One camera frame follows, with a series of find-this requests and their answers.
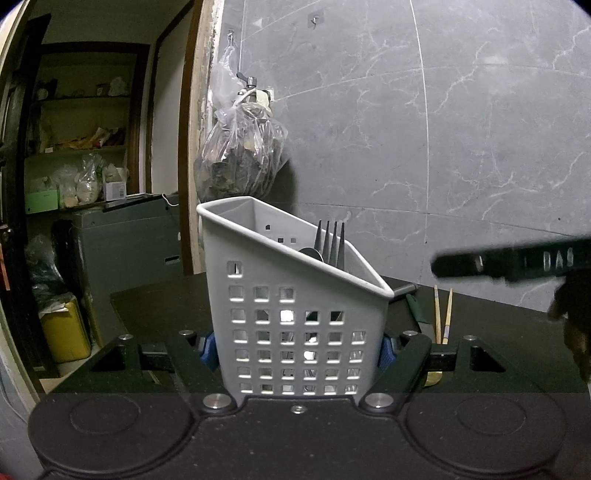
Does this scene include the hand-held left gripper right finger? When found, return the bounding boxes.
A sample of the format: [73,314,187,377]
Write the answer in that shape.
[357,329,537,415]

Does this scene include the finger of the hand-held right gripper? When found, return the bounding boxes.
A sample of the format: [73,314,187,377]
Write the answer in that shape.
[431,251,509,282]

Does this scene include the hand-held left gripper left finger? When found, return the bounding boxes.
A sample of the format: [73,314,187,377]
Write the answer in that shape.
[60,329,237,415]

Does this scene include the dark green plastic spatula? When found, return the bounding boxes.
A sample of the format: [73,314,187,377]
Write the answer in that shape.
[405,293,432,330]

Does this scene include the white perforated utensil basket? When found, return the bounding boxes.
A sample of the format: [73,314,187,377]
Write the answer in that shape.
[196,196,395,398]

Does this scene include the silver fork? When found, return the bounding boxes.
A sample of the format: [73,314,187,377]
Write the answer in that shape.
[314,220,346,271]

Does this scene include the person's right hand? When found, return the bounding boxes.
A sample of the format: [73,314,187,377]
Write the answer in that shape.
[547,268,591,384]

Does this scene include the grey cabinet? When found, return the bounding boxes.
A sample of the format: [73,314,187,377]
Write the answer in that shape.
[71,194,195,342]

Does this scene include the yellow plastic container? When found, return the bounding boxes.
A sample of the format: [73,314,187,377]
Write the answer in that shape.
[41,295,92,365]

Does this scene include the black plastic bag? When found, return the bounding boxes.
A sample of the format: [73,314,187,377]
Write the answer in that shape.
[25,233,70,308]

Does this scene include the clear hanging plastic bag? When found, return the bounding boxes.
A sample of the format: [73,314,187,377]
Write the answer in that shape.
[194,41,291,199]

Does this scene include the clear bag of food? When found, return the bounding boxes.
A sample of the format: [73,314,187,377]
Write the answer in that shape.
[69,154,105,206]

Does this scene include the light green box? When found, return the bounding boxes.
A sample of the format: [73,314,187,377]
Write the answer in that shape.
[25,189,60,215]

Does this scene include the snack packets on shelf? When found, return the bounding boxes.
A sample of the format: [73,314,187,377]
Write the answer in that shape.
[55,127,126,151]

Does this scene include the wooden shelf unit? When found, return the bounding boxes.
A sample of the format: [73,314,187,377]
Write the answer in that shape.
[23,41,153,213]

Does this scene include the pale door frame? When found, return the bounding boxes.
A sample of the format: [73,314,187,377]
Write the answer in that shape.
[0,0,225,407]

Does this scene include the wall tap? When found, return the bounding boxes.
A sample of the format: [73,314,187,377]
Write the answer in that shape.
[235,71,275,116]

